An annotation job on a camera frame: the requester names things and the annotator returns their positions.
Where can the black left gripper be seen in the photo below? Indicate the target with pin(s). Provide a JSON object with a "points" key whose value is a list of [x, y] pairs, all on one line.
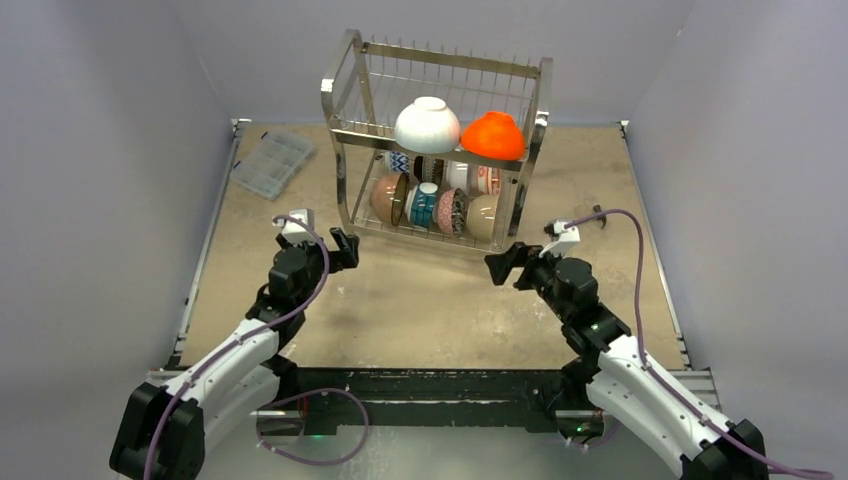
{"points": [[344, 258]]}

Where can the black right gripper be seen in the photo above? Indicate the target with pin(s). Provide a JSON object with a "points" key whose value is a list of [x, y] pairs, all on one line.
{"points": [[521, 266]]}

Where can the tan glossy dark-rimmed bowl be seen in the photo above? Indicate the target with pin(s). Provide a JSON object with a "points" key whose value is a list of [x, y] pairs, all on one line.
{"points": [[388, 197]]}

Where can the black white floral bowl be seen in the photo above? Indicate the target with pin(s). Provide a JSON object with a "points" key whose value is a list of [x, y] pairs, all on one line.
{"points": [[450, 212]]}

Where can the orange floral patterned bowl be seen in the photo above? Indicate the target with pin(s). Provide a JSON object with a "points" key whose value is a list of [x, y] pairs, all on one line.
{"points": [[488, 180]]}

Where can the red orange bowl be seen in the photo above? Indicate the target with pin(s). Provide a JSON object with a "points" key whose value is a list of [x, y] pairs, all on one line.
{"points": [[495, 135]]}

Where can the stainless steel dish rack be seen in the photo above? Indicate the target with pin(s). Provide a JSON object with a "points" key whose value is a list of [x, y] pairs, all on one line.
{"points": [[380, 97]]}

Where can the plain white bowl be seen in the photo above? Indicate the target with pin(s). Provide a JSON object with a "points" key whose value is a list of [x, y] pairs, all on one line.
{"points": [[427, 126]]}

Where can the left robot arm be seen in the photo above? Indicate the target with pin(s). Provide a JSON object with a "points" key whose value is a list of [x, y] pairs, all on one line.
{"points": [[166, 431]]}

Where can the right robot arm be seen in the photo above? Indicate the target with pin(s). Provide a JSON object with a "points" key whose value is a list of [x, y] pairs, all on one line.
{"points": [[693, 439]]}

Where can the clear plastic organizer box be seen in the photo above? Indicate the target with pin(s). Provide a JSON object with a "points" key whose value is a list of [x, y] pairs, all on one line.
{"points": [[271, 165]]}

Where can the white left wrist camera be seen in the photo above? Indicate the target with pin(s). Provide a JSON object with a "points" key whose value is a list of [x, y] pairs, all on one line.
{"points": [[297, 226]]}

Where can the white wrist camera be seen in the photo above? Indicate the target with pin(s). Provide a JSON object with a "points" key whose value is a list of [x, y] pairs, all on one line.
{"points": [[297, 226], [563, 235]]}

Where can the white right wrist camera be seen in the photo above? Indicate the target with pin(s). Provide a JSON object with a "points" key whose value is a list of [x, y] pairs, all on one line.
{"points": [[563, 235]]}

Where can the black handled claw hammer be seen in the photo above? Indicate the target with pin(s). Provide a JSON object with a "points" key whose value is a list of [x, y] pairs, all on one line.
{"points": [[598, 216]]}

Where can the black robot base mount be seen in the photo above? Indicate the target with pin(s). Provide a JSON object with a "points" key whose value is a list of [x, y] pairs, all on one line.
{"points": [[538, 401]]}

